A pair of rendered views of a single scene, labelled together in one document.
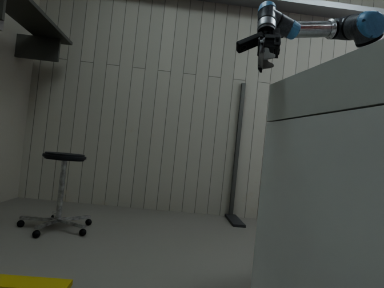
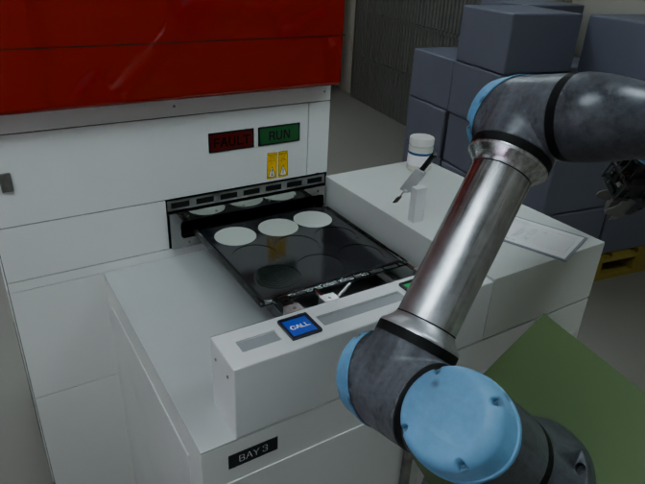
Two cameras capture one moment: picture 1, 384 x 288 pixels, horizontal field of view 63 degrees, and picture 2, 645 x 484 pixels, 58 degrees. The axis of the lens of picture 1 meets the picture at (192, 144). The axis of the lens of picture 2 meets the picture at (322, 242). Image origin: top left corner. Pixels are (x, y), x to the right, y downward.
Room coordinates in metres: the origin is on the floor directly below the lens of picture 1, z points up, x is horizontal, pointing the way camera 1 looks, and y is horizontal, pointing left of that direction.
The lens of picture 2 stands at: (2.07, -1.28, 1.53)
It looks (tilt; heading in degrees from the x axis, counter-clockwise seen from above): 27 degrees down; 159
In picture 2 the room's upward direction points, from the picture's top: 3 degrees clockwise
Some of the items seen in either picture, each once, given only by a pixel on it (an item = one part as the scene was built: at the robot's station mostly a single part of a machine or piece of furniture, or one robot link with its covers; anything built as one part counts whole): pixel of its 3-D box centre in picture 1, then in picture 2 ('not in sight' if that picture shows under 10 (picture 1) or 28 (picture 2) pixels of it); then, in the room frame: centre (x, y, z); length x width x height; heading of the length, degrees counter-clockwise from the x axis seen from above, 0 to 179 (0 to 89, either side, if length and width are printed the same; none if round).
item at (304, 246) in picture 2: not in sight; (297, 246); (0.91, -0.91, 0.90); 0.34 x 0.34 x 0.01; 12
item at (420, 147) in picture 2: not in sight; (419, 153); (0.67, -0.47, 1.01); 0.07 x 0.07 x 0.10
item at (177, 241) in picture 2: not in sight; (251, 214); (0.71, -0.97, 0.89); 0.44 x 0.02 x 0.10; 102
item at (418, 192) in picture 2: not in sight; (414, 191); (0.97, -0.65, 1.03); 0.06 x 0.04 x 0.13; 12
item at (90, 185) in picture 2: not in sight; (180, 178); (0.74, -1.15, 1.02); 0.81 x 0.03 x 0.40; 102
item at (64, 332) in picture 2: not in sight; (158, 318); (0.40, -1.22, 0.41); 0.82 x 0.70 x 0.82; 102
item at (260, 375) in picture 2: not in sight; (362, 338); (1.28, -0.90, 0.89); 0.55 x 0.09 x 0.14; 102
